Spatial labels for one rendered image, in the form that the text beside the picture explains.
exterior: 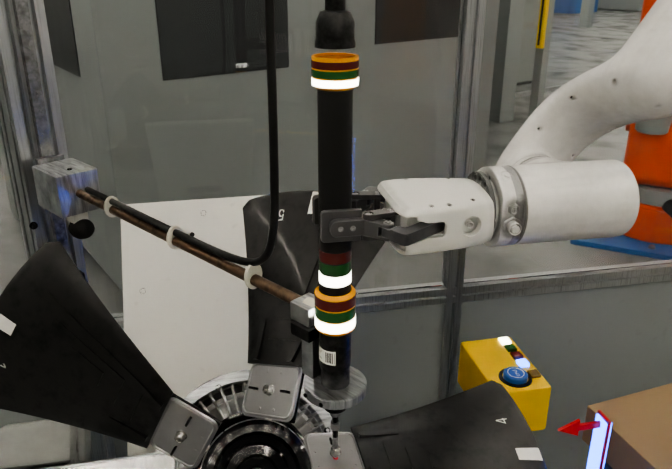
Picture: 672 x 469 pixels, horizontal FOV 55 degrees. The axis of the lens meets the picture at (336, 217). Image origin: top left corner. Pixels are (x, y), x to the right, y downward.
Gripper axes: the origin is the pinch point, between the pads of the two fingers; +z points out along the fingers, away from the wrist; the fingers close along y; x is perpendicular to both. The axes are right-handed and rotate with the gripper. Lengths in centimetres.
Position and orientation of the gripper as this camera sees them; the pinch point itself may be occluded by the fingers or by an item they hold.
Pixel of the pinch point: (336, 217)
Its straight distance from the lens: 65.0
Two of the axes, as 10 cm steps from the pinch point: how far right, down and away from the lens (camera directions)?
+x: 0.1, -9.3, -3.7
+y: -2.0, -3.6, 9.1
